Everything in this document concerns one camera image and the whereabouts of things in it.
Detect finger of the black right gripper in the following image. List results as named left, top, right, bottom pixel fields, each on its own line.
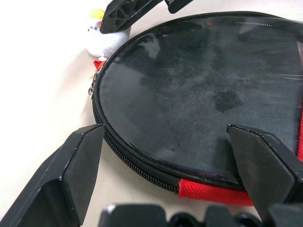
left=100, top=0, right=167, bottom=34
left=165, top=0, right=194, bottom=14

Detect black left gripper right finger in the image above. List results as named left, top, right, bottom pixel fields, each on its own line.
left=226, top=123, right=303, bottom=227

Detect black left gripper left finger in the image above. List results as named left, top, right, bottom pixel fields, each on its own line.
left=0, top=124, right=105, bottom=227

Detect white plush charm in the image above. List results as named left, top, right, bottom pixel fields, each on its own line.
left=85, top=9, right=132, bottom=59

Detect black racket cover bag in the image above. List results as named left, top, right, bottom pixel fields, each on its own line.
left=91, top=10, right=303, bottom=206

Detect red zipper pull tab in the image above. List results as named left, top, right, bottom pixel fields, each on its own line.
left=93, top=60, right=107, bottom=71

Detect metal zipper slider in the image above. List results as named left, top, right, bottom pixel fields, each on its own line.
left=88, top=72, right=100, bottom=101

